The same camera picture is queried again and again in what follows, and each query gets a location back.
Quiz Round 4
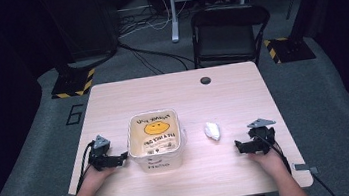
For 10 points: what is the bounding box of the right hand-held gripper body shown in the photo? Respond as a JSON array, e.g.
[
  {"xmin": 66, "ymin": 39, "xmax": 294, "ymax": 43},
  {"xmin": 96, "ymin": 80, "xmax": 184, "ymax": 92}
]
[{"xmin": 245, "ymin": 116, "xmax": 281, "ymax": 157}]

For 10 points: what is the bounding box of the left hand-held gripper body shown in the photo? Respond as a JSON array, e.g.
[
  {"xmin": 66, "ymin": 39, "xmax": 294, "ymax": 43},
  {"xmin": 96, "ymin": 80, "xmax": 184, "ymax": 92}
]
[{"xmin": 85, "ymin": 133, "xmax": 119, "ymax": 174}]

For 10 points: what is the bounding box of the person's left hand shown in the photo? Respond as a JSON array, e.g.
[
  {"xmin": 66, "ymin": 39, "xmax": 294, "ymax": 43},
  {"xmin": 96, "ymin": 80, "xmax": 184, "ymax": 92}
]
[{"xmin": 81, "ymin": 162, "xmax": 121, "ymax": 192}]

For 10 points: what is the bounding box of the person's right hand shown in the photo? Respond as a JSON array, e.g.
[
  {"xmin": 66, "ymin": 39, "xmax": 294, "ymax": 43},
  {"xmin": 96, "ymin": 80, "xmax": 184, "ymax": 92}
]
[{"xmin": 247, "ymin": 146, "xmax": 290, "ymax": 179}]

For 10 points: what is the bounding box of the crumpled white paper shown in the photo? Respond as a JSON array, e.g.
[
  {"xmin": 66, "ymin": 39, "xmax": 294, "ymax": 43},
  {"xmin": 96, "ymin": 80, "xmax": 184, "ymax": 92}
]
[{"xmin": 202, "ymin": 120, "xmax": 223, "ymax": 144}]

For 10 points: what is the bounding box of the white bin with smiley bag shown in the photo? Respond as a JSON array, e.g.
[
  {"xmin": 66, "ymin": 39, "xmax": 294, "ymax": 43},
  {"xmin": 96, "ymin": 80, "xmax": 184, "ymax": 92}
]
[{"xmin": 122, "ymin": 106, "xmax": 192, "ymax": 176}]

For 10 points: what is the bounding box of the round black table grommet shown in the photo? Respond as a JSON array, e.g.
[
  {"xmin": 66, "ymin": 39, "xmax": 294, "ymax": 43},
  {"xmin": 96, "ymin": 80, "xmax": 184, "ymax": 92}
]
[{"xmin": 199, "ymin": 75, "xmax": 213, "ymax": 87}]

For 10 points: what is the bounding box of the black stand with striped base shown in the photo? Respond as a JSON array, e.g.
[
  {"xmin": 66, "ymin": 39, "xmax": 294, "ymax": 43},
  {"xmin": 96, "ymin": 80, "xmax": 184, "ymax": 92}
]
[
  {"xmin": 46, "ymin": 56, "xmax": 100, "ymax": 101},
  {"xmin": 257, "ymin": 0, "xmax": 318, "ymax": 67}
]

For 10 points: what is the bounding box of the black folding chair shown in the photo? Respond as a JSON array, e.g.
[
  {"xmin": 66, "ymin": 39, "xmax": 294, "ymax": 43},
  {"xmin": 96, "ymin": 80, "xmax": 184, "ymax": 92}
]
[{"xmin": 187, "ymin": 0, "xmax": 277, "ymax": 75}]

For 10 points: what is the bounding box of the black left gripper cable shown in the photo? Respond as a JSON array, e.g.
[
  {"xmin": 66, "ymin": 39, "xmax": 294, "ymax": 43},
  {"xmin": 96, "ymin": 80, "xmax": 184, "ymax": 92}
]
[{"xmin": 68, "ymin": 139, "xmax": 103, "ymax": 196}]

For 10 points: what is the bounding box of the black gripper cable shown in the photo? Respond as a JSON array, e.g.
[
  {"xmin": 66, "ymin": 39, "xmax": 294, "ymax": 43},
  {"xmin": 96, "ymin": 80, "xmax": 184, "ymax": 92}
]
[
  {"xmin": 68, "ymin": 139, "xmax": 103, "ymax": 196},
  {"xmin": 257, "ymin": 124, "xmax": 340, "ymax": 196}
]

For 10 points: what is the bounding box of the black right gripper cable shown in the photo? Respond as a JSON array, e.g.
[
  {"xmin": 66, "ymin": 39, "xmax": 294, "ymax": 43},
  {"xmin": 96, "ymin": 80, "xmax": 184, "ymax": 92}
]
[{"xmin": 257, "ymin": 124, "xmax": 340, "ymax": 196}]

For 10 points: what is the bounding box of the black floor cable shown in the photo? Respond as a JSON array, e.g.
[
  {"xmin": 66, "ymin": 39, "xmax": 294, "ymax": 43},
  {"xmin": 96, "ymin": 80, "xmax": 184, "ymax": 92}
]
[{"xmin": 117, "ymin": 32, "xmax": 197, "ymax": 80}]

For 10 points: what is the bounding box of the white floor cable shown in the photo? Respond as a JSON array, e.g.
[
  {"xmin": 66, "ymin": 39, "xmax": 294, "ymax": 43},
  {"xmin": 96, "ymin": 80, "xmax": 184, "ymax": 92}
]
[{"xmin": 114, "ymin": 0, "xmax": 192, "ymax": 38}]

